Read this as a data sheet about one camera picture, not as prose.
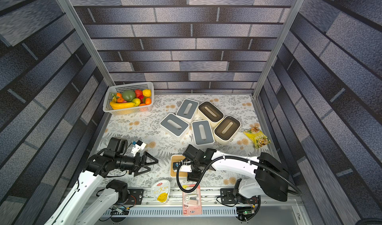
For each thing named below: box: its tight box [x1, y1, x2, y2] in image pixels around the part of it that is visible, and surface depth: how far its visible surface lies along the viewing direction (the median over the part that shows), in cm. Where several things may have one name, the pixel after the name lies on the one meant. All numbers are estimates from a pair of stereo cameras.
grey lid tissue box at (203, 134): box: [191, 119, 215, 150], surface depth 94 cm
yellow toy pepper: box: [142, 89, 152, 98], surface depth 116 cm
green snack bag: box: [243, 126, 272, 149], surface depth 92 cm
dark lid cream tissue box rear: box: [196, 101, 225, 127], surface depth 103 cm
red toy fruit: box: [134, 89, 144, 100], surface depth 115 cm
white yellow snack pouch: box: [150, 179, 171, 204], surface depth 70 cm
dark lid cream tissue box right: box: [213, 115, 241, 145], surface depth 95 cm
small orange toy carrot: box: [115, 92, 125, 104], surface depth 112 cm
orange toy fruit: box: [145, 97, 152, 106], surface depth 111 cm
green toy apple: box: [132, 97, 141, 107], surface depth 108 cm
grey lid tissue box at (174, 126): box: [159, 112, 190, 140], surface depth 98 cm
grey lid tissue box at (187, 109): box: [175, 98, 200, 124], surface depth 106 cm
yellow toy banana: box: [109, 101, 136, 111], surface depth 103 cm
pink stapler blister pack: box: [182, 184, 202, 216], surface depth 72 cm
